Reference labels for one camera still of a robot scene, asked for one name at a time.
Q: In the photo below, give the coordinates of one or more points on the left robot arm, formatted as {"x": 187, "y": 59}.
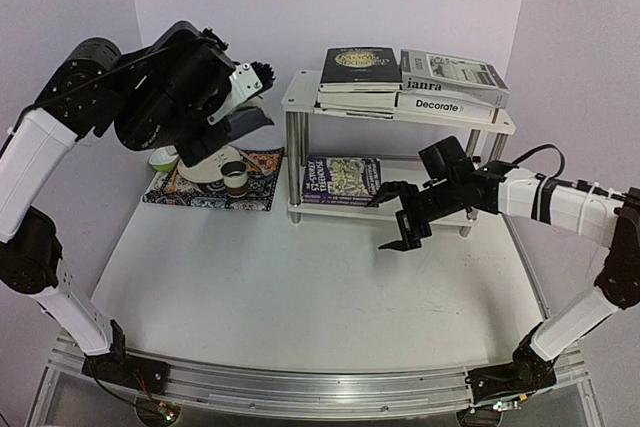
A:
{"x": 82, "y": 99}

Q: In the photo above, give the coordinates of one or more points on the brown Decorate book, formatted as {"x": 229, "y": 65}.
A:
{"x": 444, "y": 106}

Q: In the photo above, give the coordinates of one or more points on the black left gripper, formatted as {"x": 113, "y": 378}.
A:
{"x": 199, "y": 151}

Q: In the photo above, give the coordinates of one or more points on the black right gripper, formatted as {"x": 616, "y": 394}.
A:
{"x": 415, "y": 210}

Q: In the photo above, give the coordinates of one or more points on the blue orange paperback book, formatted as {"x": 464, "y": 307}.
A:
{"x": 358, "y": 99}

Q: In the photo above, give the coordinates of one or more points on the green bowl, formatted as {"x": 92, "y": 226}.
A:
{"x": 164, "y": 159}

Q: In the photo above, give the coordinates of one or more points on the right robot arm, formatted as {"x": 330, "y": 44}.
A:
{"x": 607, "y": 217}

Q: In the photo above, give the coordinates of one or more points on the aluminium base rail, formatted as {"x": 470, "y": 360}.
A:
{"x": 278, "y": 394}

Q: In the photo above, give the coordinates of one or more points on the patterned placemat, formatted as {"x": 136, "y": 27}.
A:
{"x": 174, "y": 190}

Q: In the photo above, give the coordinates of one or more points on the dark blue paperback book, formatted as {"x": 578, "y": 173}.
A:
{"x": 246, "y": 120}

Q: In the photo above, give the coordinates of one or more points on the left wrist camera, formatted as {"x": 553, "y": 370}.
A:
{"x": 247, "y": 81}

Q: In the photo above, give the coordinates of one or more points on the glass cup with brown band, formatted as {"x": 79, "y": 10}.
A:
{"x": 235, "y": 178}

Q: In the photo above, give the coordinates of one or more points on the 52-Storey Treehouse book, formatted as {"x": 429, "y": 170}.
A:
{"x": 348, "y": 181}

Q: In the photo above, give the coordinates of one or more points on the black notebook with barcode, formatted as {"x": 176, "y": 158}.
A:
{"x": 355, "y": 69}

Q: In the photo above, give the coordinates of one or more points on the white pink plate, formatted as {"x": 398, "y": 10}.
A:
{"x": 209, "y": 170}

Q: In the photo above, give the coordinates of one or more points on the grey photo cover book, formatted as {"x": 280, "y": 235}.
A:
{"x": 424, "y": 71}

